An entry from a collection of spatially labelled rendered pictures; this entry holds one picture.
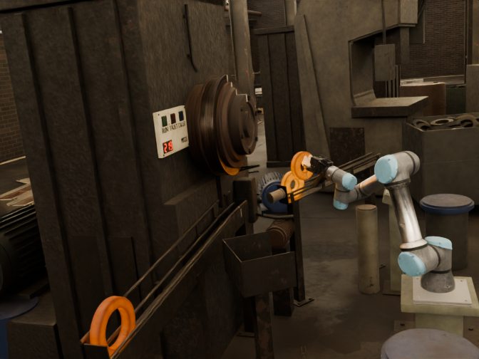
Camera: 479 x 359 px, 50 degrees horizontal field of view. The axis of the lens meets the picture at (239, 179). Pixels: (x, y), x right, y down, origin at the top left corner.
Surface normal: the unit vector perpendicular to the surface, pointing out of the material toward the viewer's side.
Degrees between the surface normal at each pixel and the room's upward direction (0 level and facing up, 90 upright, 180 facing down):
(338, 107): 90
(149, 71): 90
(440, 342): 0
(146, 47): 90
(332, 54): 90
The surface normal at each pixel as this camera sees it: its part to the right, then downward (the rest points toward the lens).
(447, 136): -0.06, 0.23
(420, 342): -0.09, -0.97
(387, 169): -0.86, 0.07
